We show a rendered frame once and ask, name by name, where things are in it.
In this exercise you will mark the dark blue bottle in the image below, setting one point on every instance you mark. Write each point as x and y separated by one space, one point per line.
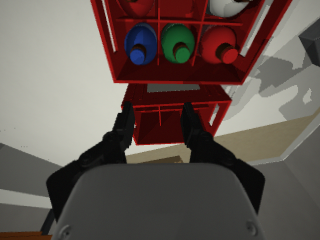
142 40

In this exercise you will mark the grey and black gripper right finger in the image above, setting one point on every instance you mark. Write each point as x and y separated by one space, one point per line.
205 150

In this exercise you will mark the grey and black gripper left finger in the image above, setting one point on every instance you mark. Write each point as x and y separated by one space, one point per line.
112 148

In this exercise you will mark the red crate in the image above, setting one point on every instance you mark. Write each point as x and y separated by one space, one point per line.
192 14
162 126

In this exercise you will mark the green bottle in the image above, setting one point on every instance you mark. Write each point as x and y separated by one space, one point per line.
176 41

